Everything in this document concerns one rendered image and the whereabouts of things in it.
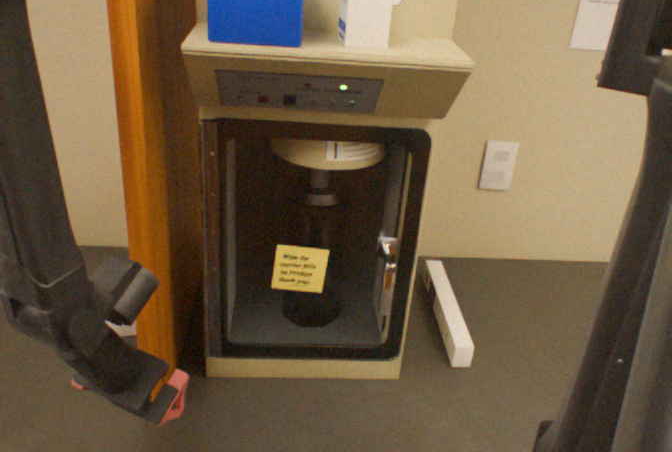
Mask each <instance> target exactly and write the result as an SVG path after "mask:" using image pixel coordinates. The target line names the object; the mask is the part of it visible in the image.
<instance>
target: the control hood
mask: <svg viewBox="0 0 672 452"><path fill-rule="evenodd" d="M181 50H182V54H183V58H184V62H185V65H186V69H187V73H188V77H189V81H190V84H191V88H192V92H193V96H194V99H195V103H196V104H198V106H203V107H222V108H240V109H259V110H277V111H296V112H314V113H333V114H351V115H370V116H388V117H407V118H425V119H443V118H445V116H446V115H447V113H448V111H449V110H450V108H451V106H452V105H453V103H454V101H455V100H456V98H457V96H458V95H459V93H460V91H461V90H462V88H463V86H464V84H465V83H466V81H467V79H468V78H469V76H470V74H471V73H472V71H473V69H474V65H475V64H474V63H473V62H472V60H471V59H470V58H469V57H468V56H467V55H466V54H465V53H464V52H463V51H462V50H461V49H460V48H459V47H458V46H457V45H456V44H455V43H454V42H453V41H452V40H451V39H436V38H422V37H407V36H392V35H389V40H388V48H367V47H345V46H344V45H343V43H342V42H341V41H340V39H339V38H338V32H333V31H318V30H304V29H302V38H301V46H300V47H282V46H267V45H251V44H236V43H221V42H210V41H209V40H208V23H200V22H198V24H197V25H195V27H194V28H193V30H192V31H191V32H190V34H189V35H188V36H187V38H186V39H185V41H184V42H183V43H182V45H181ZM215 70H232V71H249V72H265V73H282V74H298V75H315V76H332V77H348V78H365V79H381V80H384V82H383V85H382V88H381V91H380V94H379V97H378V100H377V103H376V106H375V109H374V112H373V113H356V112H337V111H319V110H301V109H282V108H264V107H245V106H227V105H221V102H220V96H219V91H218V85H217V80H216V74H215Z"/></svg>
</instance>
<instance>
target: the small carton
mask: <svg viewBox="0 0 672 452"><path fill-rule="evenodd" d="M392 4H393V0H340V10H339V24H338V38H339V39H340V41H341V42H342V43H343V45H344V46H345V47H367V48H388V40H389V31H390V22H391V13H392Z"/></svg>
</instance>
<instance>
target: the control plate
mask: <svg viewBox="0 0 672 452"><path fill-rule="evenodd" d="M215 74H216V80H217V85H218V91H219V96H220V102H221V105H227V106H245V107H264V108H282V109H301V110H319V111H337V112H356V113H373V112H374V109H375V106H376V103H377V100H378V97H379V94H380V91H381V88H382V85H383V82H384V80H381V79H365V78H348V77H332V76H315V75H298V74H282V73H265V72H249V71H232V70H215ZM304 83H311V84H312V86H311V87H304V86H303V84H304ZM340 85H347V86H348V88H347V89H340V88H339V86H340ZM235 95H241V96H242V97H243V98H242V99H235V98H234V96H235ZM283 95H295V96H297V97H296V105H283ZM259 96H267V97H268V98H269V101H268V102H267V103H261V102H259V101H258V100H257V98H258V97H259ZM309 99H316V102H314V104H311V102H309ZM329 100H335V101H336V103H334V105H333V106H332V105H330V103H329ZM348 101H354V102H355V104H353V107H351V106H350V104H348Z"/></svg>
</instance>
